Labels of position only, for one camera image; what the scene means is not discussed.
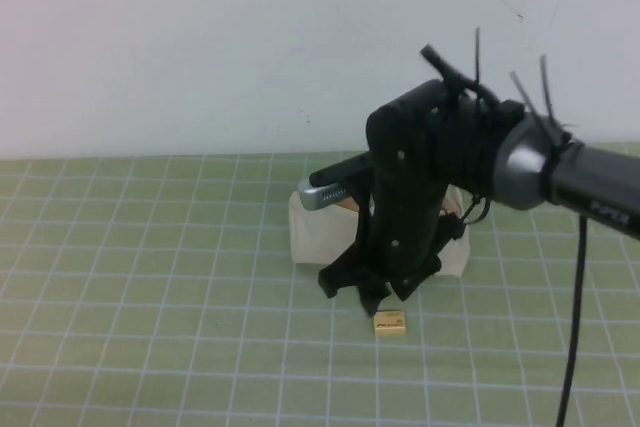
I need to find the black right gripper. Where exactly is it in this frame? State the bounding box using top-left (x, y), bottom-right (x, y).
top-left (318, 95), bottom-right (447, 319)

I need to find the small yellow eraser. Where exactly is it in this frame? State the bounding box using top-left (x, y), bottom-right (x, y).
top-left (373, 310), bottom-right (407, 339)

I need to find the cream canvas pencil case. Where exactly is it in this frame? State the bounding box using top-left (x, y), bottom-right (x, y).
top-left (288, 185), bottom-right (472, 279)

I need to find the green grid cutting mat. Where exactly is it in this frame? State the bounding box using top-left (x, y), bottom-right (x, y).
top-left (0, 144), bottom-right (640, 427)

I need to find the black zip tie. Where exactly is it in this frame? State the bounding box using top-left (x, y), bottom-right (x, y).
top-left (538, 54), bottom-right (554, 123)
top-left (508, 71), bottom-right (541, 116)
top-left (473, 25), bottom-right (483, 86)

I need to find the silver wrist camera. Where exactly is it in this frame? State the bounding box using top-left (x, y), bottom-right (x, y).
top-left (297, 154), bottom-right (376, 212)

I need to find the thick black hanging cable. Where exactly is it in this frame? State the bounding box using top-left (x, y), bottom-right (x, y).
top-left (553, 211), bottom-right (590, 427)

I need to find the black cable with plug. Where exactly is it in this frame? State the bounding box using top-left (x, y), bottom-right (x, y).
top-left (418, 44), bottom-right (501, 104)

